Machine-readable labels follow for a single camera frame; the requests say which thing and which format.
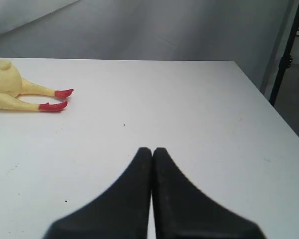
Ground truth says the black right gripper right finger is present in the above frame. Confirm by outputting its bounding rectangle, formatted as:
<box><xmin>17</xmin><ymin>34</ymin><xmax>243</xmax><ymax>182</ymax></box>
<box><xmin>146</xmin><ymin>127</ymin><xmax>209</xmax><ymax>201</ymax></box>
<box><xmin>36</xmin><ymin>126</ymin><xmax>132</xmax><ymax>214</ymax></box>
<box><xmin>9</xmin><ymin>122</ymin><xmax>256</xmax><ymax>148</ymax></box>
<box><xmin>152</xmin><ymin>148</ymin><xmax>265</xmax><ymax>239</ymax></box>

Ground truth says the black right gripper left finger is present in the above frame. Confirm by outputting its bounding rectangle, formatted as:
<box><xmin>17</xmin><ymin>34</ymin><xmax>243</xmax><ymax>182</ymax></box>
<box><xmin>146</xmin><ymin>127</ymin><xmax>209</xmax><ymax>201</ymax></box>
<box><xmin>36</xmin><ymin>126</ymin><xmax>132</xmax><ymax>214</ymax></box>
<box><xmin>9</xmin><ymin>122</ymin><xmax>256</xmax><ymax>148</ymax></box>
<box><xmin>44</xmin><ymin>147</ymin><xmax>152</xmax><ymax>239</ymax></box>

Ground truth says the yellow rubber chicken toy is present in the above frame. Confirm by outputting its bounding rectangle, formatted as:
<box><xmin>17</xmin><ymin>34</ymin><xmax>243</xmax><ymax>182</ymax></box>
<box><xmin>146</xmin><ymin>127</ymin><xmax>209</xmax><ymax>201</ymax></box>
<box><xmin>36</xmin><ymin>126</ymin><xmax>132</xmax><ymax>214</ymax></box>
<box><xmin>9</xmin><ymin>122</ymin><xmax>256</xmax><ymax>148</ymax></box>
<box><xmin>0</xmin><ymin>60</ymin><xmax>74</xmax><ymax>112</ymax></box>

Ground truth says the grey backdrop cloth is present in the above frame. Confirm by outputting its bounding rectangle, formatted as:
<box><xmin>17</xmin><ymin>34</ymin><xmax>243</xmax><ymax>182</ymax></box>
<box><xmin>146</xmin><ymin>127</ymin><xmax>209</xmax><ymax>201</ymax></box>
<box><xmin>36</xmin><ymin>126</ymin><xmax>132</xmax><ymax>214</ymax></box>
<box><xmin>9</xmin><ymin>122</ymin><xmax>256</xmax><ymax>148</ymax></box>
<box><xmin>0</xmin><ymin>0</ymin><xmax>290</xmax><ymax>61</ymax></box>

